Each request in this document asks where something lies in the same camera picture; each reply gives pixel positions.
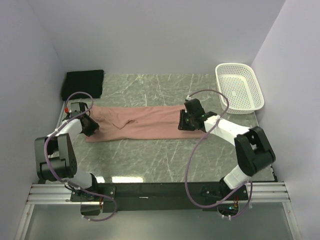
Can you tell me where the pink graphic t-shirt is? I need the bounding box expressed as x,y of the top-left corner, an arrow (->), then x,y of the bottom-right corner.
85,105 -> 205,143

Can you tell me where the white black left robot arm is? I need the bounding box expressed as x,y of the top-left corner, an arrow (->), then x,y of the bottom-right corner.
34,102 -> 100,202

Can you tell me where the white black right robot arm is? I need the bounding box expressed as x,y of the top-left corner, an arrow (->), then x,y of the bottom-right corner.
178,98 -> 276,200

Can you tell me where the folded black t-shirt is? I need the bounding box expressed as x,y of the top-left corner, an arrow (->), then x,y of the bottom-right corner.
60,69 -> 104,101

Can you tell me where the white perforated plastic basket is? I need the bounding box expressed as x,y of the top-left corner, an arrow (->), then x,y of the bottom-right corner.
215,63 -> 265,115

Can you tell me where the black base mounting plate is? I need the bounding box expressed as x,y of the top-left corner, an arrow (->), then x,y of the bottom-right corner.
69,181 -> 250,216

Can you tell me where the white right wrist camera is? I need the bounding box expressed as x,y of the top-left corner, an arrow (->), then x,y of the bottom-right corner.
185,95 -> 193,102

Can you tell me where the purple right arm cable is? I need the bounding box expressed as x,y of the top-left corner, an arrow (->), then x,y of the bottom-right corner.
184,89 -> 253,220

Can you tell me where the aluminium extrusion rail frame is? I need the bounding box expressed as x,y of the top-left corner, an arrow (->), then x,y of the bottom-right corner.
13,102 -> 301,240

